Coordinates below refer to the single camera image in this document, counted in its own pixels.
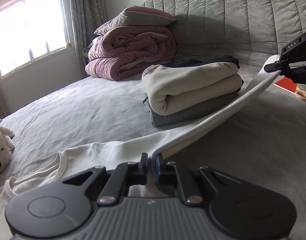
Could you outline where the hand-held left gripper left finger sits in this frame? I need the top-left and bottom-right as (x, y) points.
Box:
(62, 152), (150, 205)

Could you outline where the pink grey pillow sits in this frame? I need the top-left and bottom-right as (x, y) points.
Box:
(94, 7), (177, 36)

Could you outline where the window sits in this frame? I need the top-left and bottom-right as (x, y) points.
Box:
(0, 0), (72, 80)

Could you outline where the black folded garment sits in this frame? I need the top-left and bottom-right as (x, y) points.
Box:
(155, 56), (240, 70)

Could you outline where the grey folded garment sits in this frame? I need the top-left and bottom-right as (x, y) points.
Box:
(142, 92), (240, 127)

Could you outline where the white sweatshirt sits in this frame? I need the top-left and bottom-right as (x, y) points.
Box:
(4, 54), (281, 202)

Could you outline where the white plush dog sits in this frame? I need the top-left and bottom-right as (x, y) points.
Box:
(0, 125), (15, 178)

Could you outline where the grey padded headboard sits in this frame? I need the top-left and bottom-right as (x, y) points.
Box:
(140, 0), (306, 63)

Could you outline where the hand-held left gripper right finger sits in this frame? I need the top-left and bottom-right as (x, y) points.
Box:
(155, 154), (240, 204)

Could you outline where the pink folded comforter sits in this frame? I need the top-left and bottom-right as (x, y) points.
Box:
(85, 25), (178, 81)

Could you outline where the cream folded garment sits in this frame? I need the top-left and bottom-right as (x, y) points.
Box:
(142, 62), (244, 117)

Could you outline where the orange book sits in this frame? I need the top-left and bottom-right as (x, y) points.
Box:
(274, 76), (306, 98)

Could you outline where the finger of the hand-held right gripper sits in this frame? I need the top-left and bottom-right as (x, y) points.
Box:
(264, 60), (291, 77)

